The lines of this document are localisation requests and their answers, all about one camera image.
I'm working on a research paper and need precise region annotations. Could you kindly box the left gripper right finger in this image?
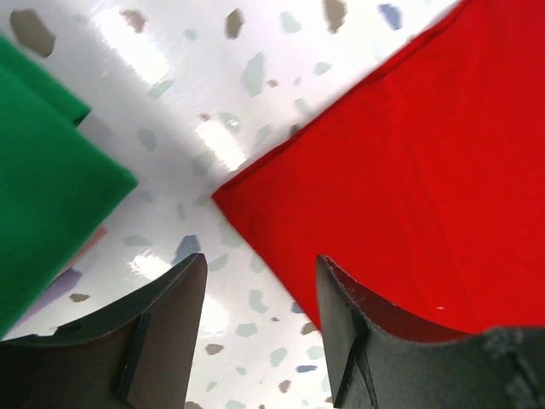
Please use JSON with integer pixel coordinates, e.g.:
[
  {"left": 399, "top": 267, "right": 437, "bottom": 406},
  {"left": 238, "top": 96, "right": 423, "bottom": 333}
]
[{"left": 316, "top": 256, "right": 544, "bottom": 409}]

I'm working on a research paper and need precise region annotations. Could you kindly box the red t shirt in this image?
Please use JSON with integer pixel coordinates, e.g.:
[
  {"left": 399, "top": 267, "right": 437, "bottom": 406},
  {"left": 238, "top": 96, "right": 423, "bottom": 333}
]
[{"left": 213, "top": 0, "right": 544, "bottom": 333}]

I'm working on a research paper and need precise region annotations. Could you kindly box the pink folded t shirt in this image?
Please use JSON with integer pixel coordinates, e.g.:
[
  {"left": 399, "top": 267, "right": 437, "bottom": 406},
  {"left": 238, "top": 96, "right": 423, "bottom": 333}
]
[{"left": 72, "top": 225, "right": 108, "bottom": 265}]

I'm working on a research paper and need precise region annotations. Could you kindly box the lavender folded t shirt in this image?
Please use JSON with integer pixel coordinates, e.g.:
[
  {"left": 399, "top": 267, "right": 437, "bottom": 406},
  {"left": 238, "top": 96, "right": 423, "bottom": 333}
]
[{"left": 12, "top": 268, "right": 83, "bottom": 330}]

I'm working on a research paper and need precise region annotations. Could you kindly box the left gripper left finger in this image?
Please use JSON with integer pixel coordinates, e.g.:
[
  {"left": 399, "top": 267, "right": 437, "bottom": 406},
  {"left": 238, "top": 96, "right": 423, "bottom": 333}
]
[{"left": 1, "top": 254, "right": 208, "bottom": 408}]

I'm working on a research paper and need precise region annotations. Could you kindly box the green folded t shirt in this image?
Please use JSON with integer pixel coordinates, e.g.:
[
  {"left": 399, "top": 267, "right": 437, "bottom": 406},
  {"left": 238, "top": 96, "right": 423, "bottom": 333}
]
[{"left": 1, "top": 39, "right": 137, "bottom": 334}]

